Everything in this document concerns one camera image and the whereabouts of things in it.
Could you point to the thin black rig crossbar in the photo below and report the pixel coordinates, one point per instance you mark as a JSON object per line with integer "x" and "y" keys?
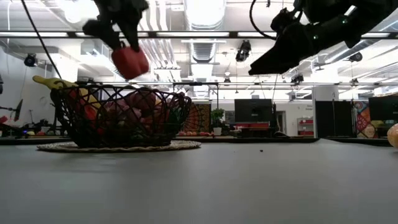
{"x": 217, "y": 83}

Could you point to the black room partition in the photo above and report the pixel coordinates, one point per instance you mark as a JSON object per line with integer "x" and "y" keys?
{"x": 334, "y": 118}

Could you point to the black stand with panel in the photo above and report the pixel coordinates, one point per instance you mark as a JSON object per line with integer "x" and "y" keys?
{"x": 18, "y": 109}

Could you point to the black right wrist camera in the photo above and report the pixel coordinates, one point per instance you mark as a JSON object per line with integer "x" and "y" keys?
{"x": 284, "y": 20}

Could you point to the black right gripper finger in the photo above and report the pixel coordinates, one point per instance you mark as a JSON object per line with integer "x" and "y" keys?
{"x": 273, "y": 56}
{"x": 270, "y": 71}

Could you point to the purple grape bunch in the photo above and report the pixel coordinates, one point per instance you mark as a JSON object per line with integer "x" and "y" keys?
{"x": 122, "y": 109}

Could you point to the black hanging ceiling camera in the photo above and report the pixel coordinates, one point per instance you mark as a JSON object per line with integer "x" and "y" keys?
{"x": 30, "y": 60}
{"x": 243, "y": 50}
{"x": 297, "y": 78}
{"x": 356, "y": 57}

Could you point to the black aluminium table frame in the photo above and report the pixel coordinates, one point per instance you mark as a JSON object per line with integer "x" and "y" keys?
{"x": 248, "y": 140}

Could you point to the shelf with red bins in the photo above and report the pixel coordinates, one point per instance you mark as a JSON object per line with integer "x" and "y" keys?
{"x": 305, "y": 126}

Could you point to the yellow banana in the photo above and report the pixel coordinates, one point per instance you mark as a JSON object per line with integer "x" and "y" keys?
{"x": 53, "y": 82}

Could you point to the orange patterned wall tapestry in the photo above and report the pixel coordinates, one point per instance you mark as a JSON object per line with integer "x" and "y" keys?
{"x": 200, "y": 117}

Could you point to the red bell pepper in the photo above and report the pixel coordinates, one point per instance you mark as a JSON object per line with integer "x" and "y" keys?
{"x": 130, "y": 63}

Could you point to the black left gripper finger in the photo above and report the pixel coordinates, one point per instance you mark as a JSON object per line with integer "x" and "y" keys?
{"x": 102, "y": 34}
{"x": 130, "y": 34}

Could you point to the potted plant in white pot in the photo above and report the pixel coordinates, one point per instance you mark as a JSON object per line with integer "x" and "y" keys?
{"x": 217, "y": 115}

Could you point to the silver ceiling air duct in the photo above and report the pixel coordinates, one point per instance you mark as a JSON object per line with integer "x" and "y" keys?
{"x": 205, "y": 15}

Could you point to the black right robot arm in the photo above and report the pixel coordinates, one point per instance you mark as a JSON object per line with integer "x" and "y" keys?
{"x": 367, "y": 15}

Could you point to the black overhead frame beam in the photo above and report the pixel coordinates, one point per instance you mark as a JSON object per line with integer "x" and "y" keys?
{"x": 186, "y": 34}

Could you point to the multicoloured wall tapestry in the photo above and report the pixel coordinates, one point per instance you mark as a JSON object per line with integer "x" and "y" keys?
{"x": 365, "y": 119}

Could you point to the orange mango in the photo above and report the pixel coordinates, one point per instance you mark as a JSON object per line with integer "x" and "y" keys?
{"x": 393, "y": 135}

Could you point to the round woven placemat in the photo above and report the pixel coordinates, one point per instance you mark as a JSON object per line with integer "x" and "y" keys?
{"x": 186, "y": 145}

